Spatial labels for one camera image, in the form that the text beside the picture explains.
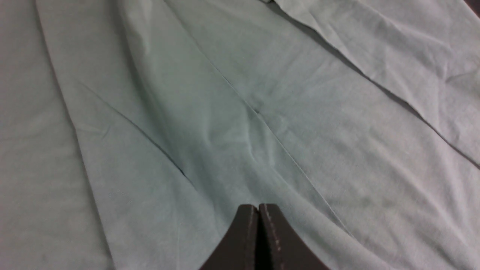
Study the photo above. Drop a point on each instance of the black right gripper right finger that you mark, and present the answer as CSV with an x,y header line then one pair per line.
x,y
280,247

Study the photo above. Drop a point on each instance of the green long-sleeve top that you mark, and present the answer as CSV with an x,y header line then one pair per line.
x,y
131,130

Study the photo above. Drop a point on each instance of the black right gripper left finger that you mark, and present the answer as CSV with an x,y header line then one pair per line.
x,y
237,248

